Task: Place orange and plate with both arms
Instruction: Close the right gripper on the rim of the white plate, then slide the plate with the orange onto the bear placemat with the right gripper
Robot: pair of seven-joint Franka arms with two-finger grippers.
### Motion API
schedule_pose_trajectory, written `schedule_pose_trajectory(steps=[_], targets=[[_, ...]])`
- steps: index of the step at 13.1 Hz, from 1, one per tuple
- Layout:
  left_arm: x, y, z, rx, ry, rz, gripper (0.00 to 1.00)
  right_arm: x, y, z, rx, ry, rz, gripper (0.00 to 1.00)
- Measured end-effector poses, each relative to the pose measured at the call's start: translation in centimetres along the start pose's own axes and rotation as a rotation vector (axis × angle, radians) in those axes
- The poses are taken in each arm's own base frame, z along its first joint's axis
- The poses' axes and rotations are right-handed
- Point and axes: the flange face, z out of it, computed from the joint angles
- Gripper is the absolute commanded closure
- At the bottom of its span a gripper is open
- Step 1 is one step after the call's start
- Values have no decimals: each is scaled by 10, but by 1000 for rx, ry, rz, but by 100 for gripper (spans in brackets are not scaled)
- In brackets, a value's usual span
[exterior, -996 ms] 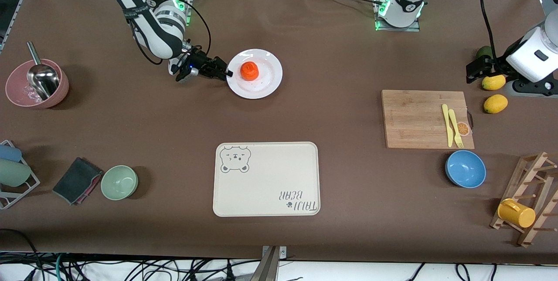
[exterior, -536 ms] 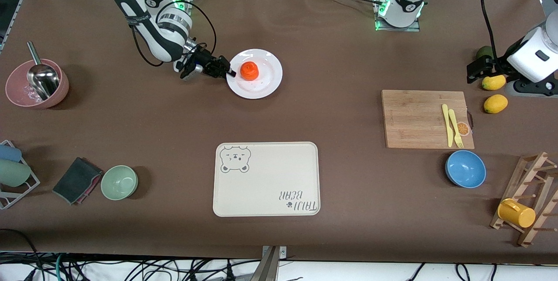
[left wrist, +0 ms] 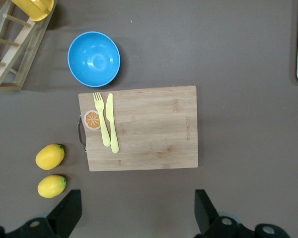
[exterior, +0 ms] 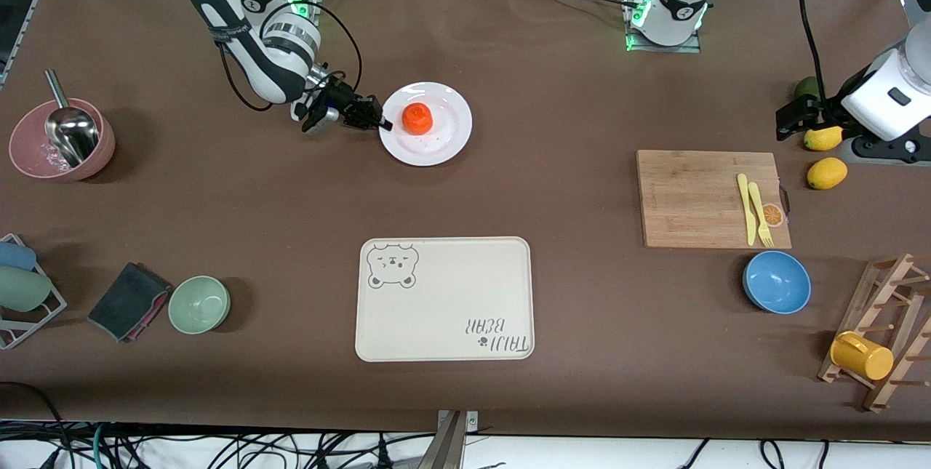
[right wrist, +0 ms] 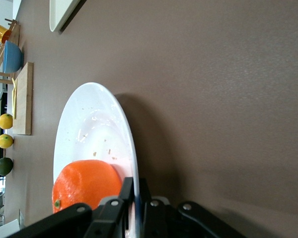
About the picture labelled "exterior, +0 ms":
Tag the pale blue cup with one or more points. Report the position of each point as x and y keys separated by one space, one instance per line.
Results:
x=14 y=256

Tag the pale green bowl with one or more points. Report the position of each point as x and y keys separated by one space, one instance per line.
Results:
x=200 y=305

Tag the metal scoop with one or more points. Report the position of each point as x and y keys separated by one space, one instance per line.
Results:
x=73 y=131

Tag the yellow plastic mug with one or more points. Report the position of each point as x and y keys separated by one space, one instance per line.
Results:
x=865 y=360

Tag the orange fruit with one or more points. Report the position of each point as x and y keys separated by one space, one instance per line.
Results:
x=418 y=118

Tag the pale green cup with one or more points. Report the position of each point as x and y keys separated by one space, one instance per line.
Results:
x=22 y=289

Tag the pink bowl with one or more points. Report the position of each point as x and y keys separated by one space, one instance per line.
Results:
x=29 y=156

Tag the dark green avocado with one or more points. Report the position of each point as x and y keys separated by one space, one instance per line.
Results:
x=806 y=87

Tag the aluminium profile post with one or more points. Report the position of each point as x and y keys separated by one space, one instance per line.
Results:
x=447 y=447

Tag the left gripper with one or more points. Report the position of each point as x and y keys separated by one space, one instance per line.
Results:
x=816 y=110

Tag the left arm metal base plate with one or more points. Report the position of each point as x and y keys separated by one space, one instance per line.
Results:
x=684 y=49

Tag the yellow lemon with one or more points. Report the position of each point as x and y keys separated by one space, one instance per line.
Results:
x=825 y=140
x=827 y=173

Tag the white round plate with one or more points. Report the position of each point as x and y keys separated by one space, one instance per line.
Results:
x=451 y=142

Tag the clear plastic ice cubes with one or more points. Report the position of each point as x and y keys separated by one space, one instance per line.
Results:
x=47 y=158

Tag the blue bowl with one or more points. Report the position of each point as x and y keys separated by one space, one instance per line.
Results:
x=777 y=282

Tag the cream bear print tray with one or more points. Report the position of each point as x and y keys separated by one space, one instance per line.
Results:
x=451 y=309

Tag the dark grey folded cloth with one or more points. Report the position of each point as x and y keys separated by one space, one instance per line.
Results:
x=127 y=302

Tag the yellow plastic knife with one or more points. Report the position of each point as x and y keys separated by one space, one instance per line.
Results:
x=747 y=211

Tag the wooden peg drying rack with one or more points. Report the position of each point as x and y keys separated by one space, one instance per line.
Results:
x=878 y=400

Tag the wooden cutting board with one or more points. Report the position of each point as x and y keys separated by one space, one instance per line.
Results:
x=691 y=200

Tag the yellow plastic fork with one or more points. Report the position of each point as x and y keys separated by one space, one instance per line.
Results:
x=761 y=218

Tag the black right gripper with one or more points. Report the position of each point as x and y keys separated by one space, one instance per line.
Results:
x=342 y=102

